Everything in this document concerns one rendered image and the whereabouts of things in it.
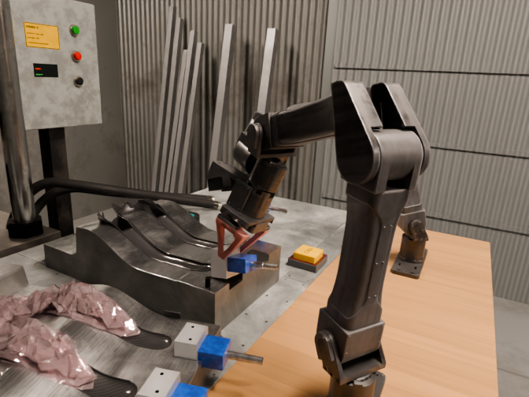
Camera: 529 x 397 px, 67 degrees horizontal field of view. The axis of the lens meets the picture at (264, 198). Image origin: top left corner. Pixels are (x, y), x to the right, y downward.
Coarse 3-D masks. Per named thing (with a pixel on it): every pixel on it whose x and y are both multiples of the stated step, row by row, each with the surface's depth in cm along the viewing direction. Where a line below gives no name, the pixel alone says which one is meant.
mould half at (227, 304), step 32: (96, 224) 88; (160, 224) 96; (192, 224) 102; (64, 256) 92; (96, 256) 86; (128, 256) 83; (192, 256) 87; (128, 288) 83; (160, 288) 78; (192, 288) 74; (224, 288) 74; (256, 288) 86; (192, 320) 76; (224, 320) 76
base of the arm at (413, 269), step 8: (408, 240) 106; (400, 248) 110; (408, 248) 107; (416, 248) 106; (424, 248) 107; (400, 256) 109; (408, 256) 107; (416, 256) 106; (424, 256) 112; (400, 264) 107; (408, 264) 106; (416, 264) 107; (392, 272) 103; (400, 272) 102; (408, 272) 102; (416, 272) 102
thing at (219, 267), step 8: (216, 248) 77; (224, 248) 77; (216, 256) 76; (232, 256) 76; (240, 256) 76; (248, 256) 76; (256, 256) 77; (216, 264) 76; (224, 264) 75; (232, 264) 75; (240, 264) 74; (248, 264) 74; (256, 264) 74; (264, 264) 73; (272, 264) 73; (216, 272) 76; (224, 272) 75; (232, 272) 75; (240, 272) 74; (248, 272) 74
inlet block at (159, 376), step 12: (156, 372) 53; (168, 372) 53; (144, 384) 51; (156, 384) 51; (168, 384) 51; (180, 384) 53; (144, 396) 49; (156, 396) 49; (168, 396) 50; (180, 396) 51; (192, 396) 51; (204, 396) 51
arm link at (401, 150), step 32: (384, 160) 44; (416, 160) 46; (352, 192) 49; (384, 192) 46; (352, 224) 51; (384, 224) 48; (352, 256) 51; (384, 256) 50; (352, 288) 52; (320, 320) 57; (352, 320) 52; (352, 352) 54
